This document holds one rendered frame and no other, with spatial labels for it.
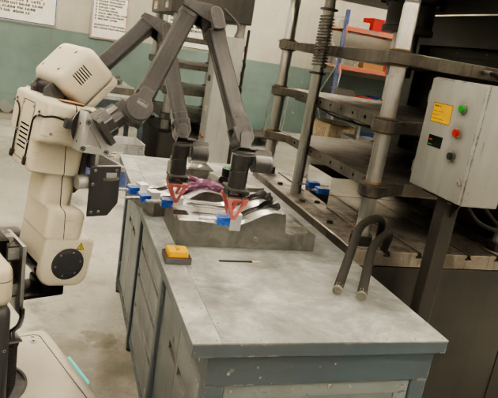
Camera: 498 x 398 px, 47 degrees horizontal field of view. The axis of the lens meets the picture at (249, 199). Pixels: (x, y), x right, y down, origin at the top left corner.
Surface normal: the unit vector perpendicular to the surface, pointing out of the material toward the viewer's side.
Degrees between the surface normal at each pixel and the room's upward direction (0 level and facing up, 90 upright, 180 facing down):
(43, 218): 82
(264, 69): 90
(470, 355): 90
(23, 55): 90
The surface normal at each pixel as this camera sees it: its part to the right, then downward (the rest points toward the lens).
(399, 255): 0.29, 0.29
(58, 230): 0.62, 0.29
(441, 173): -0.94, -0.07
